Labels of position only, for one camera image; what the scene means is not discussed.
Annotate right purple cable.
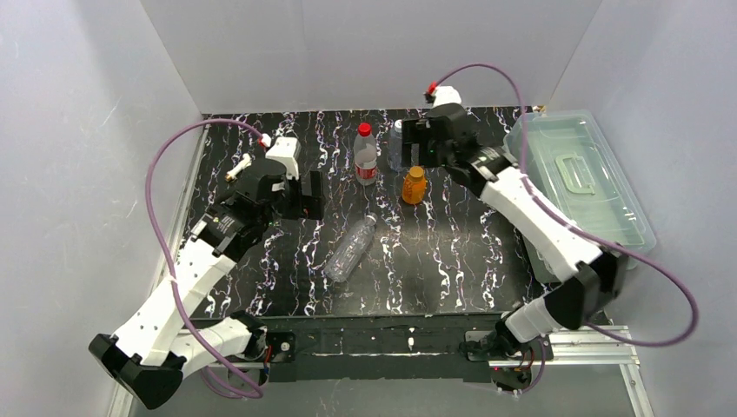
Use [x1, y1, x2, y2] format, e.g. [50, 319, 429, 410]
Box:
[426, 63, 700, 395]

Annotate orange bottle cap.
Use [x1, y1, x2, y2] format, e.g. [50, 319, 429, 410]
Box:
[408, 166, 425, 181]

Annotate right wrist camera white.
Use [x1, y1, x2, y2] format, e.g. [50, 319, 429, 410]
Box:
[431, 85, 462, 109]

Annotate orange juice bottle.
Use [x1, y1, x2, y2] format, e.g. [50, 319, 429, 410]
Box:
[402, 174, 427, 205]

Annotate clear plastic bottle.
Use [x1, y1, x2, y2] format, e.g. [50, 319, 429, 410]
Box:
[324, 212, 378, 282]

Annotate red bottle cap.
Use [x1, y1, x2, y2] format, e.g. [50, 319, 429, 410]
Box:
[358, 122, 372, 137]

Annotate white pipe fitting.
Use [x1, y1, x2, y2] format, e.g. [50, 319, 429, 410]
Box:
[225, 154, 253, 182]

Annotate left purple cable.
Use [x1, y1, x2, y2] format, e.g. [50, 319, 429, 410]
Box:
[144, 118, 272, 400]

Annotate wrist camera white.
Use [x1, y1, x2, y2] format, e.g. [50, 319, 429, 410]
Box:
[431, 85, 462, 109]
[265, 136, 301, 180]

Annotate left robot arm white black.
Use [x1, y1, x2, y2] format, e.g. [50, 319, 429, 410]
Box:
[89, 159, 324, 409]

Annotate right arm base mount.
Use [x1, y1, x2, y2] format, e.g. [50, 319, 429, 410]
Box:
[458, 330, 554, 397]

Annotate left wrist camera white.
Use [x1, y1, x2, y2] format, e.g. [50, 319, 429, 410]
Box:
[265, 136, 301, 180]

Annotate purple cable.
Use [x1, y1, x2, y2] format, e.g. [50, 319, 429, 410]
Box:
[426, 63, 700, 395]
[144, 118, 272, 400]

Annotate clear plastic storage box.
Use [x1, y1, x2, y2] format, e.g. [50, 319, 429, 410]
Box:
[503, 109, 657, 255]

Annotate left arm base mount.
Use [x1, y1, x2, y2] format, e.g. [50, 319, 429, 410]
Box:
[232, 331, 296, 387]

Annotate clear blue-tinted bottle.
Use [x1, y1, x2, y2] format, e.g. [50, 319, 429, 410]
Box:
[388, 120, 402, 172]

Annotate red label water bottle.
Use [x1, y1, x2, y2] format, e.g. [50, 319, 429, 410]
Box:
[353, 129, 378, 186]

